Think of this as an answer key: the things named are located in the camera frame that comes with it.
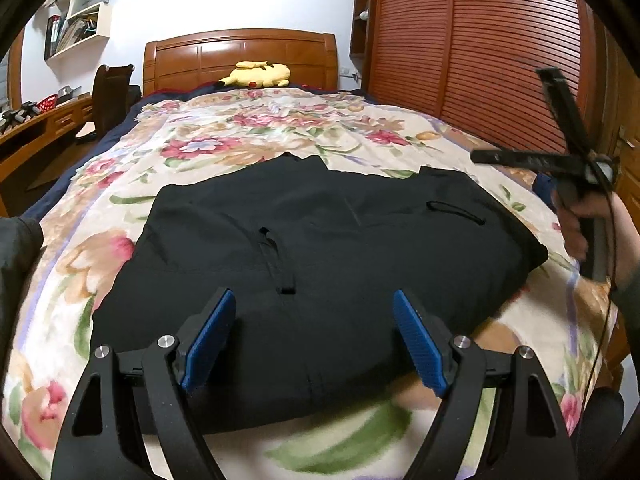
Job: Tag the floral bedspread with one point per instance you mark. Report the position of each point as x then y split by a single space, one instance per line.
250 130

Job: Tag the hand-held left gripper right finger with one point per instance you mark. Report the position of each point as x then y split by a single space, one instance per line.
420 345

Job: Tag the wooden window frame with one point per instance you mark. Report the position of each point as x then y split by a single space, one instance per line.
16 70

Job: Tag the dark blue cloth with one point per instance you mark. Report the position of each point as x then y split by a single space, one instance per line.
545 190

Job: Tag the person's leg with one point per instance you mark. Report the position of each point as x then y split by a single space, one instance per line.
597 430

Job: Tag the grey metal box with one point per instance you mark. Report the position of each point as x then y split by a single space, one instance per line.
69 91

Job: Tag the white wall shelf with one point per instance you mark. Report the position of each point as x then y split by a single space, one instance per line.
100 20

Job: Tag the red basket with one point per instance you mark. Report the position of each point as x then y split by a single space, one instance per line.
48 103

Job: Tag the person's right hand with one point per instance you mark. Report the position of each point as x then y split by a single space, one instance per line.
575 232

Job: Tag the dark padded jacket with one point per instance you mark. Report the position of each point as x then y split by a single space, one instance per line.
15 270

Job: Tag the black binder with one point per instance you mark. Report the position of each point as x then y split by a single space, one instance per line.
52 35

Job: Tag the wooden desk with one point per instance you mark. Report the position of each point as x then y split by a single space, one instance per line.
30 145

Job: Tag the person's right forearm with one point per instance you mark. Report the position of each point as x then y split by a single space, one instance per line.
627 310

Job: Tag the stack of papers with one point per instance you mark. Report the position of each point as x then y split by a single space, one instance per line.
75 35

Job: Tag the dark wooden chair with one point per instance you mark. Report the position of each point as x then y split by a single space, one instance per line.
107 105

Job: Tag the black coat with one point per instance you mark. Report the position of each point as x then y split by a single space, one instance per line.
325 240

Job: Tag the black device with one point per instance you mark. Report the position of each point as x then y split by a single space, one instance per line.
20 115

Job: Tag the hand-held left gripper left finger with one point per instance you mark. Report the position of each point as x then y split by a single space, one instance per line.
210 340

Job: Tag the wooden louvered wardrobe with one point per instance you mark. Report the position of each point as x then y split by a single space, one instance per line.
475 60

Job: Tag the yellow plush toy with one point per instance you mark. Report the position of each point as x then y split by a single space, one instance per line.
260 75

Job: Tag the wooden bed headboard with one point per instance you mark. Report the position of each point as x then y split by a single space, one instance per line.
225 55

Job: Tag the wooden door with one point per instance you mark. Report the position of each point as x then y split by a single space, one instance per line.
627 105

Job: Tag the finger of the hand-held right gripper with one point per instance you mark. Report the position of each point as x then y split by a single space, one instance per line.
525 158
565 110

